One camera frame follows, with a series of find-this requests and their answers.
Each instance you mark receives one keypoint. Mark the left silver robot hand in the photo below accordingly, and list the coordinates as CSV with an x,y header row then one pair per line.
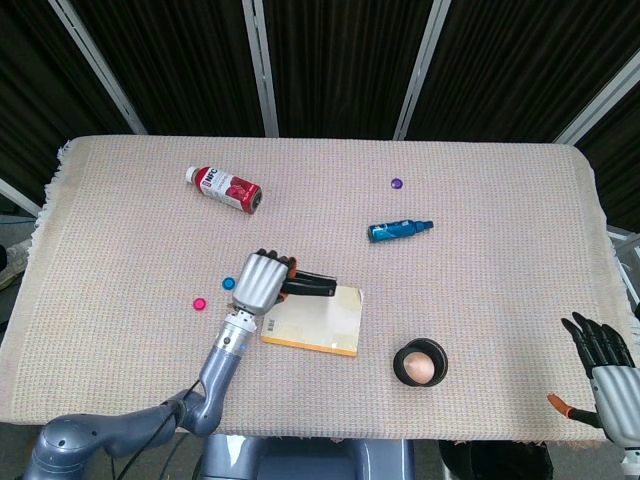
x,y
257,282

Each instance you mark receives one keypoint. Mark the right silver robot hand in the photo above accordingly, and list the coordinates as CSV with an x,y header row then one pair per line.
x,y
615,395

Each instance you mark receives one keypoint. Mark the black stapler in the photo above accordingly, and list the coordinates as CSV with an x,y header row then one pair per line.
x,y
315,285

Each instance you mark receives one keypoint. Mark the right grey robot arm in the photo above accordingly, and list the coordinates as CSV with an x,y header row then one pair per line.
x,y
631,462

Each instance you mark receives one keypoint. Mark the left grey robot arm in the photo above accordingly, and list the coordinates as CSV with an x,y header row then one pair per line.
x,y
220,370

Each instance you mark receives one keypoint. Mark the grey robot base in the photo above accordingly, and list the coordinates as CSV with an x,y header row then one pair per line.
x,y
300,457

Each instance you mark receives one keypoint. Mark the blue round magnet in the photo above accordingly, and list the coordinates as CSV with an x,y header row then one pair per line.
x,y
228,284

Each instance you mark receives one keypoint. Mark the pink round magnet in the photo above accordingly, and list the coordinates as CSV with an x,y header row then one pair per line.
x,y
199,303

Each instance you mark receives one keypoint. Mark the worn yellow-edged notebook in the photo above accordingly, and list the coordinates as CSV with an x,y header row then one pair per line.
x,y
320,325

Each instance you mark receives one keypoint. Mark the red juice bottle white cap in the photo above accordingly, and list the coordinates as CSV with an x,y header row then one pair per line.
x,y
225,187

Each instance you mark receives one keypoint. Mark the blue spray bottle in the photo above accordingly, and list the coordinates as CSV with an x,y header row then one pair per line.
x,y
390,231

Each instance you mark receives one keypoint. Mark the purple round magnet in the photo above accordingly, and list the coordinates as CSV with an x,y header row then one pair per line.
x,y
396,183

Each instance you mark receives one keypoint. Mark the black mesh pen holder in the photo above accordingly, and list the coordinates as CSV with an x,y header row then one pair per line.
x,y
441,357

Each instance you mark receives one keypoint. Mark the beige ball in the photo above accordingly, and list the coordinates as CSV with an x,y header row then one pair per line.
x,y
419,367

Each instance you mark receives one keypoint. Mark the beige woven tablecloth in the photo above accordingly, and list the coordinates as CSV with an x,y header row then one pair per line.
x,y
450,280

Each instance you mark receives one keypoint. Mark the grey partition post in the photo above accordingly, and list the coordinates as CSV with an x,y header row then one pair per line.
x,y
100,70
262,70
17,195
420,75
597,95

